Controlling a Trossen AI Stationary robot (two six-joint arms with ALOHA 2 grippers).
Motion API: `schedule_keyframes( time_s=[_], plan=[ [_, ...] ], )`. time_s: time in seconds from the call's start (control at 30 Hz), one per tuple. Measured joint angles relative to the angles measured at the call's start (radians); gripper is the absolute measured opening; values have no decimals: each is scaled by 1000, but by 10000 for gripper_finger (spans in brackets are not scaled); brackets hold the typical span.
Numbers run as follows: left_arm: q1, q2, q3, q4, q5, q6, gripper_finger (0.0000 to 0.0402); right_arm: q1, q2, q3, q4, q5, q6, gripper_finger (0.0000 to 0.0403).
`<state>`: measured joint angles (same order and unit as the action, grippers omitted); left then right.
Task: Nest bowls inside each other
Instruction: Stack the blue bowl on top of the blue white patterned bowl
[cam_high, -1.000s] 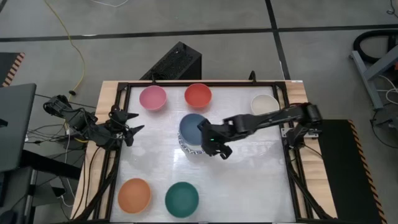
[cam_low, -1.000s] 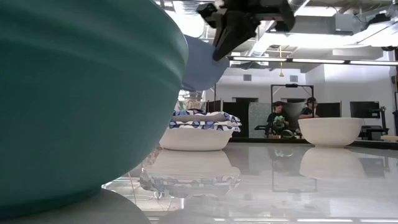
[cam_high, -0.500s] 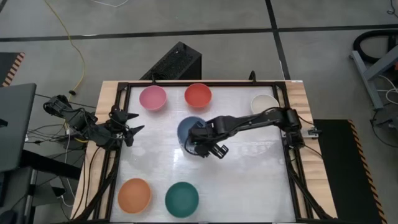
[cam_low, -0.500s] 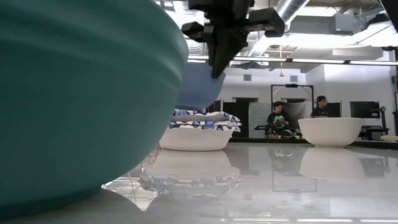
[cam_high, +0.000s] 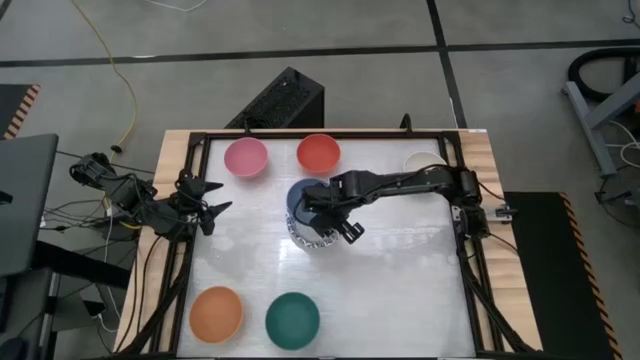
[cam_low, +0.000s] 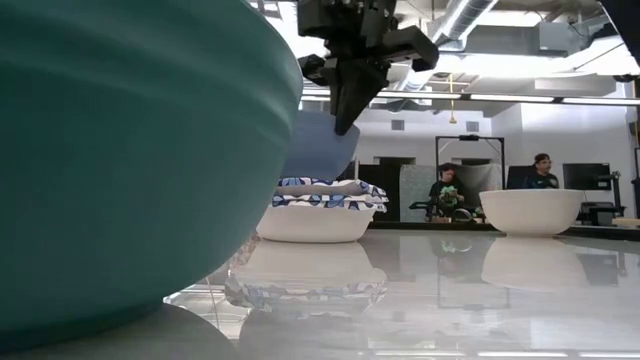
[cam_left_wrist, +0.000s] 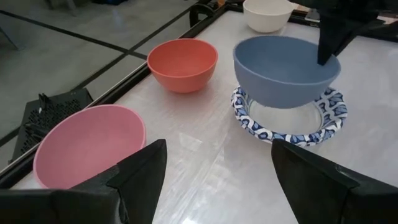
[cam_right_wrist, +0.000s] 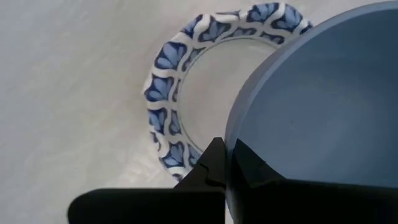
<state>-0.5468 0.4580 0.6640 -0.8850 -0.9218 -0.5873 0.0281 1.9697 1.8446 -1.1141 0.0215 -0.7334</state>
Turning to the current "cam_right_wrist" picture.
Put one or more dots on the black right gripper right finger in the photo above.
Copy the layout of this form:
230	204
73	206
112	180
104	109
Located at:
295	205

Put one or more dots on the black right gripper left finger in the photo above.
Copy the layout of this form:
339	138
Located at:
155	205

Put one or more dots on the blue white patterned bowl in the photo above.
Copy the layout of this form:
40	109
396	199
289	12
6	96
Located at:
169	56

